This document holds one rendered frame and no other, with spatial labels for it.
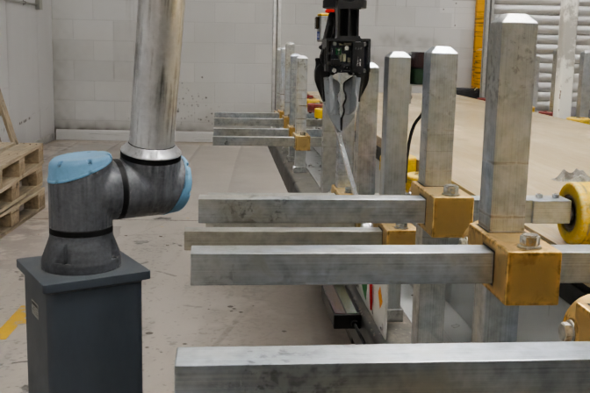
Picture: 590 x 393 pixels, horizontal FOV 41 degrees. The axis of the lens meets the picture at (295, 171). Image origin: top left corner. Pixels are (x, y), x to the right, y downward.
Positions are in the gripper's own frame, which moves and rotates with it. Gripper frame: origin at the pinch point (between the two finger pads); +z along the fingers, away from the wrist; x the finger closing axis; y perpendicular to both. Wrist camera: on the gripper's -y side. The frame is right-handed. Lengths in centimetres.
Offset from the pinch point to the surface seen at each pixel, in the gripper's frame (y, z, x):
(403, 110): 9.0, -2.6, 8.6
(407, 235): 15.9, 15.8, 8.3
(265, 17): -779, -55, 28
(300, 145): -134, 18, 6
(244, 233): 12.4, 16.1, -16.3
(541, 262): 66, 7, 8
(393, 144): 8.9, 2.7, 7.2
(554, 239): 33.9, 12.5, 23.5
